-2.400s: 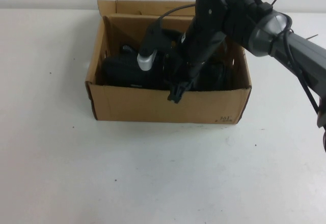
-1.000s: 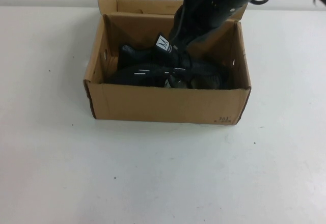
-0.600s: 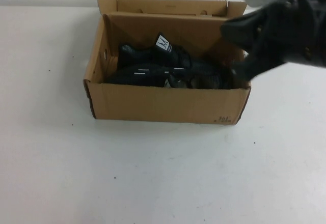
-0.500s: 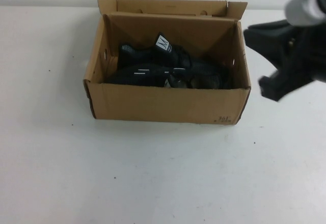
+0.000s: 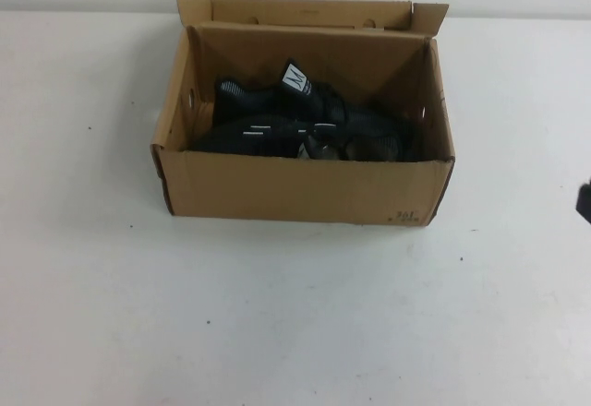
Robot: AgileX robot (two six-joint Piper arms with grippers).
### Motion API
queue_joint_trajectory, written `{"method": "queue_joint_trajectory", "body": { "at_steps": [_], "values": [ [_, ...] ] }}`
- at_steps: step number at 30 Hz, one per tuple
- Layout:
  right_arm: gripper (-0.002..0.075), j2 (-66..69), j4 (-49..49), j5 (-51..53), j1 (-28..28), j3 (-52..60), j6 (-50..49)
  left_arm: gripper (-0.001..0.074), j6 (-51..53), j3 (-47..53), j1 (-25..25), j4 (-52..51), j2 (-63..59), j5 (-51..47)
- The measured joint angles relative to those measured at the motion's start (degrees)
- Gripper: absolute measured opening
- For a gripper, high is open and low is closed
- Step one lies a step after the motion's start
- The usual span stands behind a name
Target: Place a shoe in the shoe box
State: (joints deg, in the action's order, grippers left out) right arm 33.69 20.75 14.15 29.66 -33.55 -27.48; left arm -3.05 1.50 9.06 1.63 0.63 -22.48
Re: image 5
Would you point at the black knit sneaker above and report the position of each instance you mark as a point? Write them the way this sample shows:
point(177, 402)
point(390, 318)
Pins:
point(221, 136)
point(272, 101)

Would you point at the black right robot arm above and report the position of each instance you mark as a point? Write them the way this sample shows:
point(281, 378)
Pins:
point(585, 200)

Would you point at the brown cardboard shoe box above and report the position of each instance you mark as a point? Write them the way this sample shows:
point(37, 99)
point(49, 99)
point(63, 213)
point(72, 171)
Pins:
point(277, 189)

